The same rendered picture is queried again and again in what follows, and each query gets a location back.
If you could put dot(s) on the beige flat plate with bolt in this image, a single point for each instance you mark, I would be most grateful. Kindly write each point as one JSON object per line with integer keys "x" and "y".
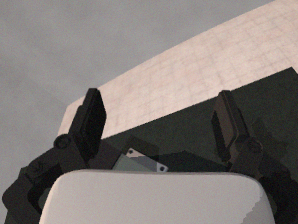
{"x": 146, "y": 161}

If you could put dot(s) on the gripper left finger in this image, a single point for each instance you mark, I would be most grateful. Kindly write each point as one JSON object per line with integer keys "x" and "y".
{"x": 21, "y": 198}

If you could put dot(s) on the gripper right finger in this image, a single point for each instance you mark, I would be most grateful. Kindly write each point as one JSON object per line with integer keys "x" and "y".
{"x": 246, "y": 155}

